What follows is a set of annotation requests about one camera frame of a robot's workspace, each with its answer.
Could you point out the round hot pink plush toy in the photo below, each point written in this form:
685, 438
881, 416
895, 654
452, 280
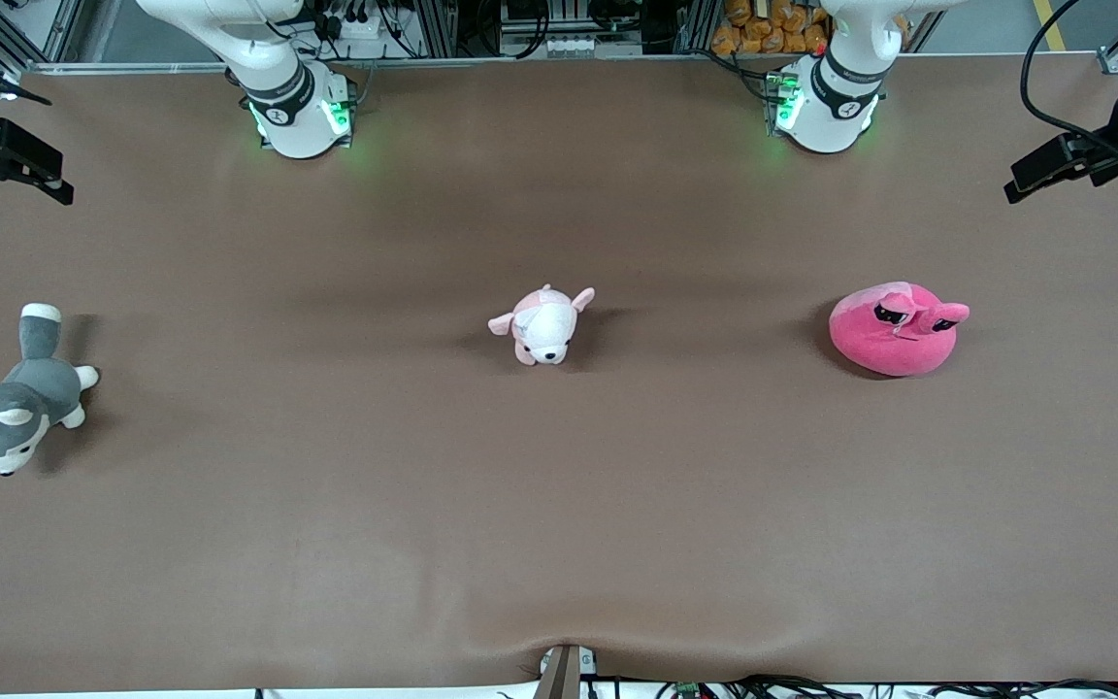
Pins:
894, 349

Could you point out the grey white husky plush toy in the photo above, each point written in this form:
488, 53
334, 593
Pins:
30, 398

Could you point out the orange snack packets pile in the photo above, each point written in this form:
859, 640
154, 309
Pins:
763, 27

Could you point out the white power strip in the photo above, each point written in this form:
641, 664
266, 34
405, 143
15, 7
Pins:
578, 46

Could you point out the pale pink white plush puppy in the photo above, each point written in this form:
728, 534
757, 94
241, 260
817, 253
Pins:
544, 330

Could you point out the brown table mat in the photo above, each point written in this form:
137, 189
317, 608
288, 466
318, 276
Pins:
559, 534

